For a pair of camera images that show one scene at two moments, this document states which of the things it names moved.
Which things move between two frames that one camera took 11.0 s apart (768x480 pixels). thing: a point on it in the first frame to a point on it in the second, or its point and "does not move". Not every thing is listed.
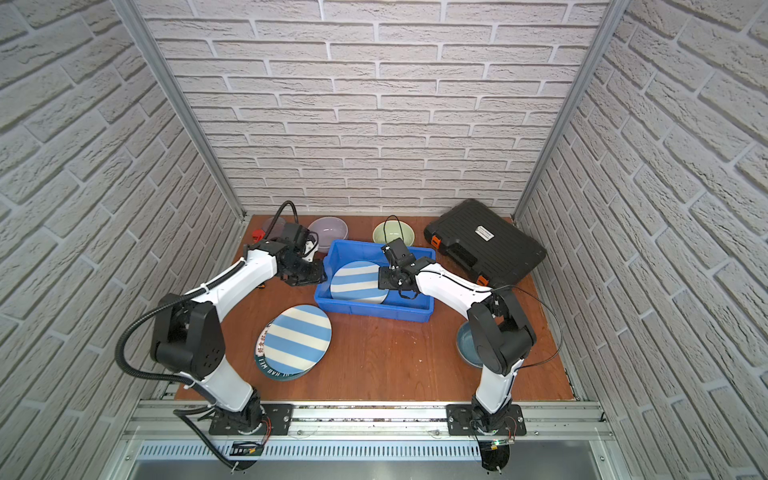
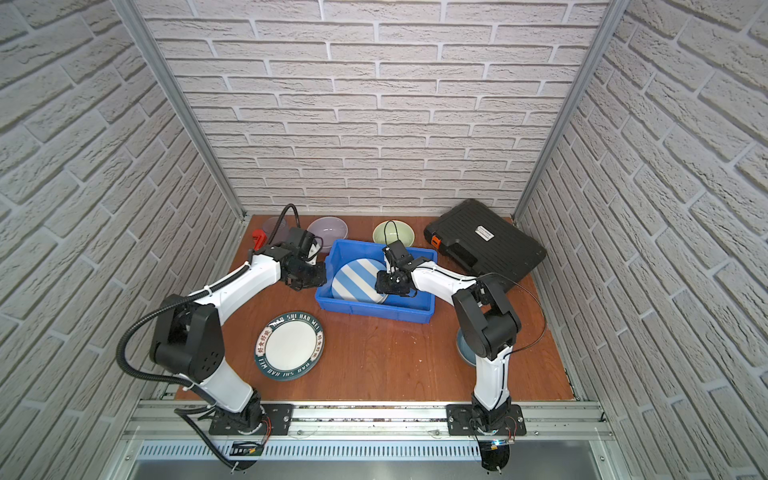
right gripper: x=384 y=278 does not move
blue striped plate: x=297 y=339 to x=355 y=281
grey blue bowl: x=467 y=345 does not move
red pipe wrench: x=258 y=235 does not move
